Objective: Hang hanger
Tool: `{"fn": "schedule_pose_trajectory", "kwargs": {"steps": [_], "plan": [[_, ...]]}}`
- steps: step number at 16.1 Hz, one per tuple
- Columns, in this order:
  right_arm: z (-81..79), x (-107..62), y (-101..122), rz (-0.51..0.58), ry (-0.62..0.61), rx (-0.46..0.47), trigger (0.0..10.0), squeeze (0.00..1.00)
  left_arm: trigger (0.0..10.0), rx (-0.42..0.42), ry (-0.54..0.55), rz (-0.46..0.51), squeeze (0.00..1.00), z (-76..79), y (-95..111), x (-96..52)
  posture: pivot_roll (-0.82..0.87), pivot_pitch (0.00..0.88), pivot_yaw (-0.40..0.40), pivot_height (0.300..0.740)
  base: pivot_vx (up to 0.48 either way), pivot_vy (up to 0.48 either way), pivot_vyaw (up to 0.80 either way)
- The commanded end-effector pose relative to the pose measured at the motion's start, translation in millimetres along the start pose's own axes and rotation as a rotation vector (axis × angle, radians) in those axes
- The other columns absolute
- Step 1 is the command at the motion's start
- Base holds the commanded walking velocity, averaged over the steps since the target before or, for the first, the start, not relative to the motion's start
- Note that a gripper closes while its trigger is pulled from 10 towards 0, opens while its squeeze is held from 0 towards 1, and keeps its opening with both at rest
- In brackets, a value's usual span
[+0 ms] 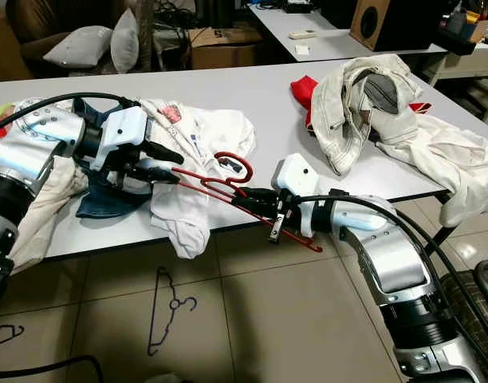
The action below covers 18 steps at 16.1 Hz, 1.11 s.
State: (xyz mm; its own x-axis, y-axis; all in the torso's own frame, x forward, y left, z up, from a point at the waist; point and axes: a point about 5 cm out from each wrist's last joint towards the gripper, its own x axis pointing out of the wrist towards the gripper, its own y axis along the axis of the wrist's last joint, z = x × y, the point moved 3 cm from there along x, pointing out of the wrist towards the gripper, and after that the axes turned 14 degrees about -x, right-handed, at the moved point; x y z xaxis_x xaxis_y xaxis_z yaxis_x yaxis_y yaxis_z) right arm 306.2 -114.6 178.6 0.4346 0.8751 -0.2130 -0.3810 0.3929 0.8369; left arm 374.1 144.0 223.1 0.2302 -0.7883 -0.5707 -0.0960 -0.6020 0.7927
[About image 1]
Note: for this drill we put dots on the wide grey pillow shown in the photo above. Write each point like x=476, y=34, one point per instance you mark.
x=78, y=46

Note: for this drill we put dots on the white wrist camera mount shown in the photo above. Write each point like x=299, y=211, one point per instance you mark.
x=124, y=132
x=293, y=179

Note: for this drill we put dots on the white t-shirt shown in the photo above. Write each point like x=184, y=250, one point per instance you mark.
x=220, y=136

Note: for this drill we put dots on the plain white garment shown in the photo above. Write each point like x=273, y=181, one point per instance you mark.
x=451, y=152

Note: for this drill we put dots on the blue denim garment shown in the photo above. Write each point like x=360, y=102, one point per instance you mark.
x=108, y=203

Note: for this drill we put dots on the white denim jacket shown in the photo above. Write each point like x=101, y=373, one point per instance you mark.
x=340, y=112

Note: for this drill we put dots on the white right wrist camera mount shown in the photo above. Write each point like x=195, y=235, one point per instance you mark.
x=293, y=179

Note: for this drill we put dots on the wooden-sided black speaker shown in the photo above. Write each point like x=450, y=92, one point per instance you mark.
x=387, y=24

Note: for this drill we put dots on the white remote control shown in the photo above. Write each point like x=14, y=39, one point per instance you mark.
x=302, y=34

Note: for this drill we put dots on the brown cardboard box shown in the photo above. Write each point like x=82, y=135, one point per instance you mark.
x=224, y=49

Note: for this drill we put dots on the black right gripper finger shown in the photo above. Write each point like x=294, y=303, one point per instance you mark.
x=256, y=197
x=252, y=211

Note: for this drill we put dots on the white side desk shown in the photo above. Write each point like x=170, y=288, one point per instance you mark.
x=332, y=40

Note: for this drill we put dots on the dark blue plastic hanger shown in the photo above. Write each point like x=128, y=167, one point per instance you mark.
x=152, y=319
x=5, y=332

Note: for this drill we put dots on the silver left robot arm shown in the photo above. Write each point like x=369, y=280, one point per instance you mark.
x=29, y=152

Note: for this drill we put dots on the small white paper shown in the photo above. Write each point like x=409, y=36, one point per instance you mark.
x=303, y=49

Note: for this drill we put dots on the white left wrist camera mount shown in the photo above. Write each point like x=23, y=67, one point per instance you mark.
x=124, y=132

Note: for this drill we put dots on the red plastic hanger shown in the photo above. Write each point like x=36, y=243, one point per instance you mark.
x=250, y=167

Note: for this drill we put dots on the black desk organiser box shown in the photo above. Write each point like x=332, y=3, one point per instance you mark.
x=463, y=33

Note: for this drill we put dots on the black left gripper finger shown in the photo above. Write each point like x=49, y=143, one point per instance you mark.
x=158, y=175
x=161, y=152

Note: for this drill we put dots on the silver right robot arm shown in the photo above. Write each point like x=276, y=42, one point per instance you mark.
x=379, y=239

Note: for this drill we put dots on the dark woven basket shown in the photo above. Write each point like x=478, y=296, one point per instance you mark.
x=479, y=311

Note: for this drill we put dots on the narrow grey pillow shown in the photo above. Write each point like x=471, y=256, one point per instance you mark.
x=124, y=40

